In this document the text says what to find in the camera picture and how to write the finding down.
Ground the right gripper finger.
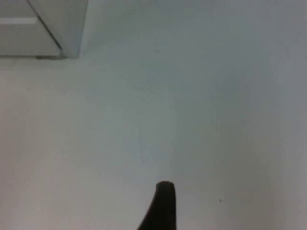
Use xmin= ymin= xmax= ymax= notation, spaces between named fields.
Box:
xmin=136 ymin=181 xmax=178 ymax=230

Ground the small grey chest of drawers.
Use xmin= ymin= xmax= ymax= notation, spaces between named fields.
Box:
xmin=0 ymin=0 xmax=89 ymax=60

